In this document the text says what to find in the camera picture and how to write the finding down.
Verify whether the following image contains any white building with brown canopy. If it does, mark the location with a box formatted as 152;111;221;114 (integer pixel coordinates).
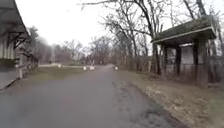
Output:
0;0;32;90

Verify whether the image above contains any leaf-strewn dirt verge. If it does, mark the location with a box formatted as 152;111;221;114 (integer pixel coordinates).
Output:
114;69;224;128

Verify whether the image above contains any wooden open shelter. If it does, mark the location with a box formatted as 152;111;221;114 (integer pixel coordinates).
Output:
150;15;221;89

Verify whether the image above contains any grey asphalt road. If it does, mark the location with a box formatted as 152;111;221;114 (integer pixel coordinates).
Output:
0;64;188;128

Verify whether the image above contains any wood of bare trees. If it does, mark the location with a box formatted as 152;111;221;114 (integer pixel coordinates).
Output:
23;25;114;66

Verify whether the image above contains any row of bare trees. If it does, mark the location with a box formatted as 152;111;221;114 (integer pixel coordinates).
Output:
79;0;224;76

